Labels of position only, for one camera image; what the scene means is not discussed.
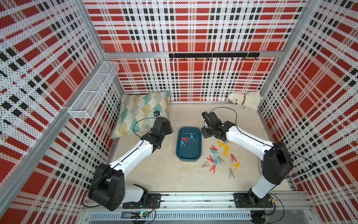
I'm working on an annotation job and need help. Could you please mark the teal plastic storage box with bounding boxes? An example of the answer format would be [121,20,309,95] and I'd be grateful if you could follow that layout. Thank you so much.
[176,127,202,162]

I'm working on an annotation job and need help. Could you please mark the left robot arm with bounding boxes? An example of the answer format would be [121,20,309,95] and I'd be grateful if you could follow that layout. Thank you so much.
[85,116,172,211]

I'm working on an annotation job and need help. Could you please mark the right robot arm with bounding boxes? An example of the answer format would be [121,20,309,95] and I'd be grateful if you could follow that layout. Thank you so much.
[201,112,294,205]

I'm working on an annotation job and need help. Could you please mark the grey clothespin centre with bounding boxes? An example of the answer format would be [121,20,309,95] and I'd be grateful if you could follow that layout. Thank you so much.
[217,155,225,164]

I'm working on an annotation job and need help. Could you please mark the grey clothespin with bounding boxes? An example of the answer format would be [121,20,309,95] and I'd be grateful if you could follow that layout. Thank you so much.
[201,161,210,168]
[229,169,235,178]
[217,155,225,164]

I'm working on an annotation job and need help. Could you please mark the grey clothespin left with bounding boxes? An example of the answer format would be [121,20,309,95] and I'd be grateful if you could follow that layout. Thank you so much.
[201,161,210,168]

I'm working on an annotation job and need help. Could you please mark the red clothespin bottom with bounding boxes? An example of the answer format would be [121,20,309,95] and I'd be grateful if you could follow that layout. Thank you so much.
[209,165,216,174]

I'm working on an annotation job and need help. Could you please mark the yellow clothespin lower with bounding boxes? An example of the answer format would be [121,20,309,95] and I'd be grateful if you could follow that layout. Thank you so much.
[232,162,240,170]

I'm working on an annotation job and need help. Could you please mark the white plush dog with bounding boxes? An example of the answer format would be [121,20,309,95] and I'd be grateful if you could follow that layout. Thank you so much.
[227,91,263,112]

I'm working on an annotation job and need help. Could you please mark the grey clothespin bottom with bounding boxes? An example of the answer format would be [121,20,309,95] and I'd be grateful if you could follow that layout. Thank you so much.
[229,169,235,178]

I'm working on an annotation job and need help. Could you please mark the patterned cushion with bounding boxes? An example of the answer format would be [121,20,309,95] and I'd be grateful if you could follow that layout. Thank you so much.
[111,91,171,139]

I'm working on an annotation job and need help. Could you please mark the green circuit board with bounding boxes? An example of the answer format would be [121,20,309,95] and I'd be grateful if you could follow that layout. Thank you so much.
[131,211,148,220]

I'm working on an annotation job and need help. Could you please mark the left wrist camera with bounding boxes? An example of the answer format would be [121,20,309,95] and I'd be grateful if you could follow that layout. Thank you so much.
[153,111,161,118]

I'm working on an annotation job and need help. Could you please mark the black hook rail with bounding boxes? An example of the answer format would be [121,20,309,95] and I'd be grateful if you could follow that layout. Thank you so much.
[169,52,260,59]

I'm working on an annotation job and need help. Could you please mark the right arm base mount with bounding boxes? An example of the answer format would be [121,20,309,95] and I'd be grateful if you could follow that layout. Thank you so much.
[233,193,274,209]

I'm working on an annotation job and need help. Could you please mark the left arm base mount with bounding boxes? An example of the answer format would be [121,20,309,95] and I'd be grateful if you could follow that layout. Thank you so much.
[122,184,162,209]

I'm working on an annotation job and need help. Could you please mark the aluminium front rail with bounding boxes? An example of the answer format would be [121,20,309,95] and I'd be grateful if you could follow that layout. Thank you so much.
[81,191,314,211]

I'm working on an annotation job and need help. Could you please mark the white wire mesh shelf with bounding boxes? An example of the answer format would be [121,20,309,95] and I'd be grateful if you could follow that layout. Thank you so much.
[68,61,119,119]

